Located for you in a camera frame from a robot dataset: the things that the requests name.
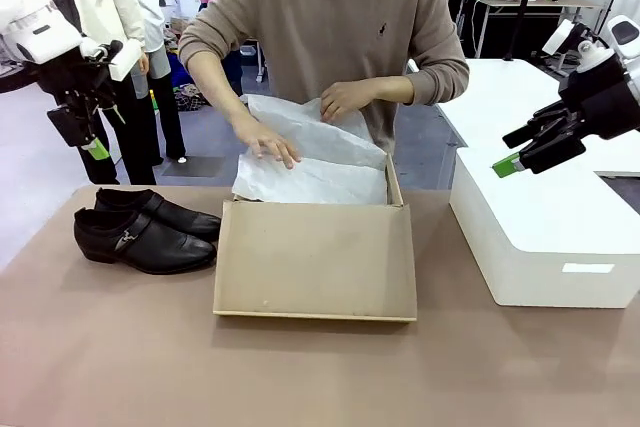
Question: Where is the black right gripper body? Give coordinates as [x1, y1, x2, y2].
[558, 53, 640, 141]

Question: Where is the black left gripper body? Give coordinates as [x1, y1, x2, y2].
[37, 53, 120, 113]

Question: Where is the black leather shoe with buckle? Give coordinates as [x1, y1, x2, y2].
[73, 206, 218, 276]

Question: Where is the white tissue paper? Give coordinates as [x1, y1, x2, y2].
[231, 93, 390, 206]

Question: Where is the brown cardboard shoe box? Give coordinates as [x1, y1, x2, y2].
[213, 149, 419, 323]

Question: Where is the person's right forearm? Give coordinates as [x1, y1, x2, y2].
[187, 50, 262, 134]

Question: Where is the person's left forearm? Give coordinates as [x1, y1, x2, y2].
[368, 75, 416, 105]

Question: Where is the white foam box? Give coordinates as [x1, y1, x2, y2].
[448, 146, 640, 309]

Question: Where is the person's right hand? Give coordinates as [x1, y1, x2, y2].
[234, 116, 302, 171]

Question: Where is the person's left hand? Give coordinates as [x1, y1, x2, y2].
[319, 80, 377, 123]

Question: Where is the white table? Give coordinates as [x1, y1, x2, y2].
[407, 57, 640, 179]

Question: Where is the pile of colourful clothes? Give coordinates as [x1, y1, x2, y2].
[164, 16, 217, 113]

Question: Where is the dark floor mat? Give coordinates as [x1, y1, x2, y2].
[160, 155, 227, 179]

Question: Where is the brown background table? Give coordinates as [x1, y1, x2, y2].
[449, 0, 604, 60]

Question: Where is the white label sticker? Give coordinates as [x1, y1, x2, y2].
[560, 262, 616, 275]

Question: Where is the person in beige sweater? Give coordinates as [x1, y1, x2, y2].
[178, 0, 471, 154]

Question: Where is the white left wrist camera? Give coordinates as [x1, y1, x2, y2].
[79, 36, 143, 82]

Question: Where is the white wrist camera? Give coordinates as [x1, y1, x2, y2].
[79, 36, 143, 82]
[542, 19, 614, 73]

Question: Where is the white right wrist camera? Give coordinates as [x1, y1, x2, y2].
[542, 19, 614, 73]

